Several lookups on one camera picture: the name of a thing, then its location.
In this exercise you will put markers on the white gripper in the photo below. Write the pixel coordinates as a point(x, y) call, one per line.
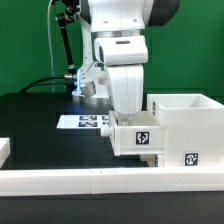
point(122, 59)

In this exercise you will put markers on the white drawer box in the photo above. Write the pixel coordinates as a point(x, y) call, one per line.
point(141, 135)
point(155, 160)

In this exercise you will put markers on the white drawer cabinet frame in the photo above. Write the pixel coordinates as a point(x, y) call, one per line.
point(194, 128)

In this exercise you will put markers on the white front drawer box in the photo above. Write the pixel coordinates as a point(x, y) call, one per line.
point(155, 160)

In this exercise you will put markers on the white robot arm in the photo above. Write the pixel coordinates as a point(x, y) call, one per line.
point(115, 18)

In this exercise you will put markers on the fiducial marker sheet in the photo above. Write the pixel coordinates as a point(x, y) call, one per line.
point(82, 121)

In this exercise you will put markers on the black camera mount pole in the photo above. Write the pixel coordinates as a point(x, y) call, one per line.
point(63, 19)

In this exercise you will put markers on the white left barrier rail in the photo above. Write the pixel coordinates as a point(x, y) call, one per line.
point(4, 150)

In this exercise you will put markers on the white barrier rail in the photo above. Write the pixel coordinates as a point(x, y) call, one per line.
point(110, 181)
point(4, 150)

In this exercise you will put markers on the white front barrier rail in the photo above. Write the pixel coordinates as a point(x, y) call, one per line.
point(110, 181)

